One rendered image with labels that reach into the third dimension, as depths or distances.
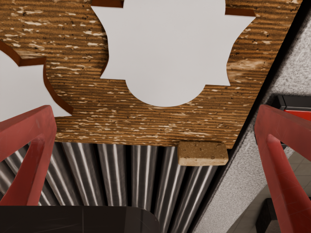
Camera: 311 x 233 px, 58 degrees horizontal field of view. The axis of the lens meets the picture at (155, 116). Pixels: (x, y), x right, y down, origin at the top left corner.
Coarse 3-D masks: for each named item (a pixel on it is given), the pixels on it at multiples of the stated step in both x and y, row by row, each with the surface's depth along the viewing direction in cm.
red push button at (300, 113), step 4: (288, 112) 31; (292, 112) 31; (296, 112) 31; (300, 112) 31; (304, 112) 31; (308, 112) 31; (300, 116) 31; (304, 116) 31; (308, 116) 31; (308, 120) 32
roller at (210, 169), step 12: (192, 168) 46; (204, 168) 43; (216, 168) 44; (192, 180) 48; (204, 180) 46; (192, 192) 50; (204, 192) 51; (180, 204) 58; (192, 204) 54; (180, 216) 61; (192, 216) 60; (180, 228) 66
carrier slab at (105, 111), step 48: (0, 0) 21; (48, 0) 21; (240, 0) 20; (288, 0) 20; (48, 48) 24; (96, 48) 24; (240, 48) 23; (96, 96) 28; (240, 96) 28; (144, 144) 35
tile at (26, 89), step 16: (0, 48) 23; (0, 64) 24; (16, 64) 24; (32, 64) 24; (0, 80) 25; (16, 80) 25; (32, 80) 25; (48, 80) 27; (0, 96) 27; (16, 96) 27; (32, 96) 27; (48, 96) 27; (0, 112) 29; (16, 112) 29; (64, 112) 29
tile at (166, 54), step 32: (96, 0) 20; (128, 0) 19; (160, 0) 19; (192, 0) 19; (224, 0) 19; (128, 32) 21; (160, 32) 21; (192, 32) 21; (224, 32) 21; (128, 64) 24; (160, 64) 24; (192, 64) 23; (224, 64) 23; (160, 96) 27; (192, 96) 26
